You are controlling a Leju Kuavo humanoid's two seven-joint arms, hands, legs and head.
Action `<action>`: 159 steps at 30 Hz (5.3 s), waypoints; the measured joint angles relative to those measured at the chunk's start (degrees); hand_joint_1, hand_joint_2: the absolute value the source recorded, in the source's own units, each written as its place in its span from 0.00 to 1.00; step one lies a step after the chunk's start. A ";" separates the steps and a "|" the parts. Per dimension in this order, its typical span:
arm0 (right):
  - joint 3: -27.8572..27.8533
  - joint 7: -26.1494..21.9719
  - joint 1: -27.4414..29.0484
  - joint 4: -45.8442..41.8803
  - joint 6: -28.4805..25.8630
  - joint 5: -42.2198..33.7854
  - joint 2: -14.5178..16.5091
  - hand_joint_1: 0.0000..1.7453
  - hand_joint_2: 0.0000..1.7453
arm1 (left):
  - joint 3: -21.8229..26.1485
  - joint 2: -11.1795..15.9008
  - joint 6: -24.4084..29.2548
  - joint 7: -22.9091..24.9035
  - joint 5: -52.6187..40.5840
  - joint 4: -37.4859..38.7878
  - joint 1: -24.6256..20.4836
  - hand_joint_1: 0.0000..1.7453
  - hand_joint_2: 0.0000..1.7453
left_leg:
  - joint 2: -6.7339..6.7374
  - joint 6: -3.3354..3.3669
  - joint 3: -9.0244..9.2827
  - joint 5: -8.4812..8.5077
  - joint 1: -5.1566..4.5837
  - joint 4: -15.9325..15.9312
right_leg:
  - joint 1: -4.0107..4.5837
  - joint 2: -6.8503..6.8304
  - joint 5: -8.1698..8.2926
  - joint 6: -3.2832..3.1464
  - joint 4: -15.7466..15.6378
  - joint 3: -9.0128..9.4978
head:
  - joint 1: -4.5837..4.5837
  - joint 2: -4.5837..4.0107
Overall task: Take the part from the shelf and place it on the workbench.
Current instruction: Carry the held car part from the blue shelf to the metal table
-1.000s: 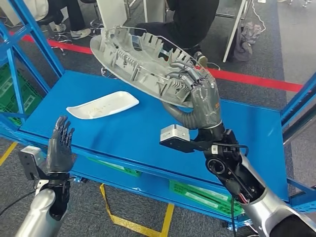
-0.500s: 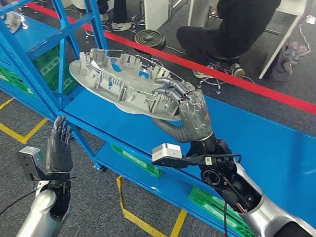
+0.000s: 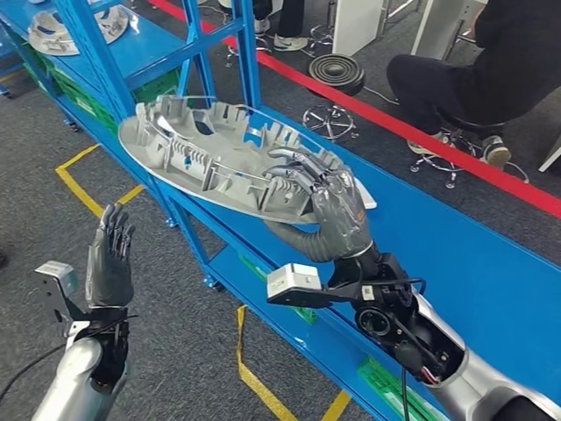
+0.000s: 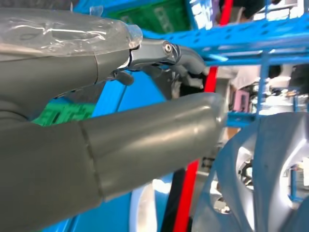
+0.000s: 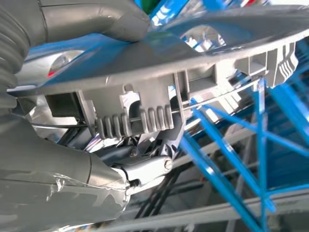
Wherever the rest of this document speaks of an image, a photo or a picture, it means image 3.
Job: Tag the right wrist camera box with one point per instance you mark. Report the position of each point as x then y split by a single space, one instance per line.
293 282

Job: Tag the silver wheel hubcap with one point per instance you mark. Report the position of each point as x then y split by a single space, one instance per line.
111 26
197 162
53 38

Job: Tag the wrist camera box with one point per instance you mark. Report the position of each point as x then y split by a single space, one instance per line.
293 282
54 279

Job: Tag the black ribbed stool seat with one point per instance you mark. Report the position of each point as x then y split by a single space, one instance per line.
336 72

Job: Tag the white cabinet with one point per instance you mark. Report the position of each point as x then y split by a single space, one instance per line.
357 26

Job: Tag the standing person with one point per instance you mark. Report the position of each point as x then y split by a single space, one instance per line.
287 17

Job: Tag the seated person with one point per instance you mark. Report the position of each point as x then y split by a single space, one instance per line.
504 58

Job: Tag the white desk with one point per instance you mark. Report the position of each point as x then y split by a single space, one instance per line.
438 23

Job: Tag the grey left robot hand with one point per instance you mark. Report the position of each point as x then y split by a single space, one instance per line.
109 273

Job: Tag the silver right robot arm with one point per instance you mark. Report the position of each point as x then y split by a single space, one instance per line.
460 372

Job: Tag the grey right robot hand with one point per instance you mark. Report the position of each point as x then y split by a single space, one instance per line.
341 221

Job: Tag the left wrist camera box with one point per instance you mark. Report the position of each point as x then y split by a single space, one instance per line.
54 279

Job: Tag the blue metal shelf rack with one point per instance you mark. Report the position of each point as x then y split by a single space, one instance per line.
438 261
148 40

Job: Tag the black swivel stool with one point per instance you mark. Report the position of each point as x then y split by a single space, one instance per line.
473 125

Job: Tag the green crate stack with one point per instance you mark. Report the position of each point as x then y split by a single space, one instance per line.
78 99

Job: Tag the chrome star stool base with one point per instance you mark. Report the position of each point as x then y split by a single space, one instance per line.
329 122

